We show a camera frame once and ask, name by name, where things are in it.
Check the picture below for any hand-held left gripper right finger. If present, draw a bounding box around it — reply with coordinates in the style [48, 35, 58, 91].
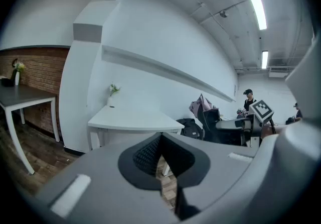
[160, 132, 211, 221]

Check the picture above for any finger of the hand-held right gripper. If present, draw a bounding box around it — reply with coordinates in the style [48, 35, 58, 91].
[215, 119, 238, 131]

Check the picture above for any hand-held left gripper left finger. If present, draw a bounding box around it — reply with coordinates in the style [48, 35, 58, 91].
[117, 132, 162, 191]

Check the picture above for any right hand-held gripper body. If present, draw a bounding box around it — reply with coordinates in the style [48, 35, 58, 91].
[235, 99, 275, 147]

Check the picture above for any person's right forearm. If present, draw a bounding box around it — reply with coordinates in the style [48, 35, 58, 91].
[260, 118, 277, 141]

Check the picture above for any black office chair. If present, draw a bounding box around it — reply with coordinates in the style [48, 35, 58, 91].
[196, 106, 243, 146]

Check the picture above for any black bag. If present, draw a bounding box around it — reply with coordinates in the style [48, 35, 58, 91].
[176, 118, 205, 140]

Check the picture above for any white table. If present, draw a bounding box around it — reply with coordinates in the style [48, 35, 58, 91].
[87, 104, 186, 176]

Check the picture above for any white air conditioner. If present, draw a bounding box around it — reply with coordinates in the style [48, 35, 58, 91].
[268, 66, 294, 78]

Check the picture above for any short ceiling light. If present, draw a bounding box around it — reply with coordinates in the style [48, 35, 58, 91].
[261, 50, 269, 69]

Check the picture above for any long ceiling light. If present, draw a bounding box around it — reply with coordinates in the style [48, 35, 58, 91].
[245, 0, 267, 31]

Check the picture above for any dark grey table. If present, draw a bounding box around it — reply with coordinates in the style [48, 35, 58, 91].
[0, 82, 61, 176]

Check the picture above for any white vase with yellow flowers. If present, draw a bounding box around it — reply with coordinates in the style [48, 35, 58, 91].
[10, 58, 27, 86]

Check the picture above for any black box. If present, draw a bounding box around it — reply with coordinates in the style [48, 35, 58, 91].
[0, 77, 15, 88]

